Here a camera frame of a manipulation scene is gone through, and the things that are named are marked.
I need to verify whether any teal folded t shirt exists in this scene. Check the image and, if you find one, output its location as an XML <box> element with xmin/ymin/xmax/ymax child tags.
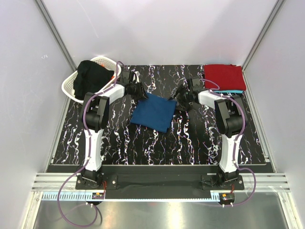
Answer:
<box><xmin>213</xmin><ymin>90</ymin><xmax>244</xmax><ymax>94</ymax></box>

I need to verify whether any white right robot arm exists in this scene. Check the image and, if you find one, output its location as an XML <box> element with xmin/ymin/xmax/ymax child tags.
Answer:
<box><xmin>168</xmin><ymin>78</ymin><xmax>248</xmax><ymax>189</ymax></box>

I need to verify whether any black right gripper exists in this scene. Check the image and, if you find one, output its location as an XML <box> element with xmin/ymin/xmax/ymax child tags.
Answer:
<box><xmin>167</xmin><ymin>84</ymin><xmax>192</xmax><ymax>112</ymax></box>

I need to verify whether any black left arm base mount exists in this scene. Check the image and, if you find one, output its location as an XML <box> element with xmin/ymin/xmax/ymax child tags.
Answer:
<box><xmin>75</xmin><ymin>170</ymin><xmax>118</xmax><ymax>190</ymax></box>

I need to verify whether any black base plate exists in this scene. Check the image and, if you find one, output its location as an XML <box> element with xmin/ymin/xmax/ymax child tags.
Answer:
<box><xmin>75</xmin><ymin>164</ymin><xmax>241</xmax><ymax>200</ymax></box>

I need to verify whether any red folded t shirt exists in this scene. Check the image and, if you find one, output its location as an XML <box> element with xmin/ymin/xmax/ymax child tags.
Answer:
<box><xmin>203</xmin><ymin>64</ymin><xmax>246</xmax><ymax>91</ymax></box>

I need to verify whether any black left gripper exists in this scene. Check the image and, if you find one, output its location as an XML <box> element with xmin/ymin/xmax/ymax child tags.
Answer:
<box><xmin>129</xmin><ymin>81</ymin><xmax>149</xmax><ymax>101</ymax></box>

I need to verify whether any black t shirt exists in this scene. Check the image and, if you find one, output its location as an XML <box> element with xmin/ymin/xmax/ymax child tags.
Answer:
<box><xmin>73</xmin><ymin>60</ymin><xmax>109</xmax><ymax>100</ymax></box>

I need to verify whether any aluminium frame rail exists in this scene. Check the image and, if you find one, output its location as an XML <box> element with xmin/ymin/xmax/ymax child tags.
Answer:
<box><xmin>32</xmin><ymin>173</ymin><xmax>290</xmax><ymax>192</ymax></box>

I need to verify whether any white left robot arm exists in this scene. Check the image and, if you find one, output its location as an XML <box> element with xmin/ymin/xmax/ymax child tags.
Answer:
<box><xmin>81</xmin><ymin>70</ymin><xmax>148</xmax><ymax>189</ymax></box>

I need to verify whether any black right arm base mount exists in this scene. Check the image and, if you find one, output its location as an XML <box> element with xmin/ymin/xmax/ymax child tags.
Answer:
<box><xmin>201</xmin><ymin>170</ymin><xmax>244</xmax><ymax>191</ymax></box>

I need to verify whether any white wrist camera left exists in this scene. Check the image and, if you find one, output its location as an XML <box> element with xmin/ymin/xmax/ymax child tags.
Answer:
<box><xmin>132</xmin><ymin>71</ymin><xmax>140</xmax><ymax>83</ymax></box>

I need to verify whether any blue printed t shirt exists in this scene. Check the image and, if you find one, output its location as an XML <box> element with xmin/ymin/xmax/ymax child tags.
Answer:
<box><xmin>130</xmin><ymin>93</ymin><xmax>177</xmax><ymax>133</ymax></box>

